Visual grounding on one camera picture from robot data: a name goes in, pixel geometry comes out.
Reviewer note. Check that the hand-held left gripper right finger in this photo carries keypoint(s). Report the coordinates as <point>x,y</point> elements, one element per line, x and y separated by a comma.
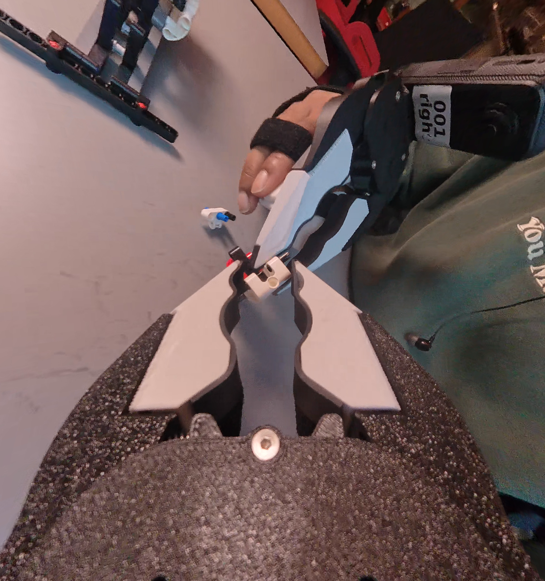
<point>345,359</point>

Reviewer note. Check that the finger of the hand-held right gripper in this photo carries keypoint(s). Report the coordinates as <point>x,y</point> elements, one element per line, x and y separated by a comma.
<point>295,195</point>
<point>345,227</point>

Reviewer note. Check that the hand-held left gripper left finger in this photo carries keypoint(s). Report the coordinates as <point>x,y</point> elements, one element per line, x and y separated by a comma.
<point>186,359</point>

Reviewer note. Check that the small white blue brick piece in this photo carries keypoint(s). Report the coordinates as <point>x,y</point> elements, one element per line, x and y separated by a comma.
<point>216,216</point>

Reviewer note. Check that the red white black brick subassembly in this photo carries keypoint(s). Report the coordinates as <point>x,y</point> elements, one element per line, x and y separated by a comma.
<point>265,277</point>

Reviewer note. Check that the grey desk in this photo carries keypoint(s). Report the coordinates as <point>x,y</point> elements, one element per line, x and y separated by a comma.
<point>91,272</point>

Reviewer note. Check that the person's right hand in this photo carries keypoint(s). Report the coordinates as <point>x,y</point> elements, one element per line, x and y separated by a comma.
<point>265,172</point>

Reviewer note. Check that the red crate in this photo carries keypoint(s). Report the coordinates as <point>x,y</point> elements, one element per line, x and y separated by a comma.
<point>345,36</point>

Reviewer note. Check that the person's green sweater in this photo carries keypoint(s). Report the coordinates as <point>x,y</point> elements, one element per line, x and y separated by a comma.
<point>472,318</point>

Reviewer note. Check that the wooden plank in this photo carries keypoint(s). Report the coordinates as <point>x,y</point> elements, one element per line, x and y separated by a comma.
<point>291,36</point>

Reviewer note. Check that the partly built toy brick vehicle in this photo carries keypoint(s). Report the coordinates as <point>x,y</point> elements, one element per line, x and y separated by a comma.
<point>82,73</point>

